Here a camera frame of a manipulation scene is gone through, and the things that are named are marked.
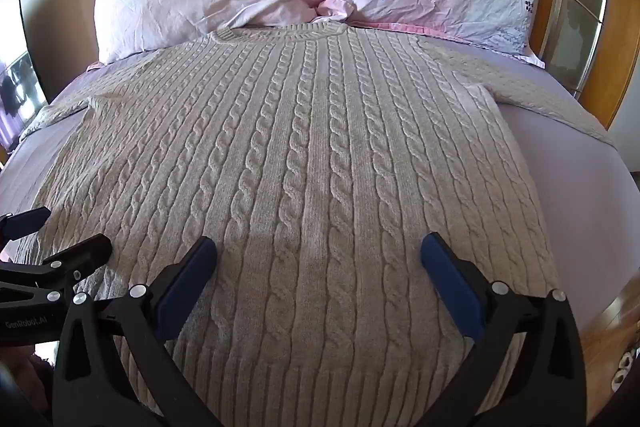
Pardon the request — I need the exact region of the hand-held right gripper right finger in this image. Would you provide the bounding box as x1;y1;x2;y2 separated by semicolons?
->
420;232;587;427

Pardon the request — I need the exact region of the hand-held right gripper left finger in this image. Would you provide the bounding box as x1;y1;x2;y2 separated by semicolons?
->
51;235;224;427

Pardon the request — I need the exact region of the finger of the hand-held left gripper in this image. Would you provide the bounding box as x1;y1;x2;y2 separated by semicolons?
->
0;206;53;254
0;234;114;308

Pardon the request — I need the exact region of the beige cable-knit sweater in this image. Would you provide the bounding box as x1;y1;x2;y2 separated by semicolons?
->
19;21;619;427

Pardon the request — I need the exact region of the lavender bed sheet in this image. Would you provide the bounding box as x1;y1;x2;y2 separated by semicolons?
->
0;23;640;358

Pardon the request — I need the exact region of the white slipper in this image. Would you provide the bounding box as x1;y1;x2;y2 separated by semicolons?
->
616;347;640;384

